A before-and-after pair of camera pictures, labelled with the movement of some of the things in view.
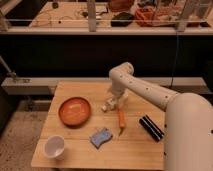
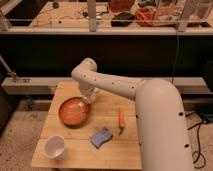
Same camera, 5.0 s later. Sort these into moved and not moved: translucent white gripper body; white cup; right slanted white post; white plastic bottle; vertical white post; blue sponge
Moved: white plastic bottle; translucent white gripper body
Not moved: right slanted white post; white cup; vertical white post; blue sponge
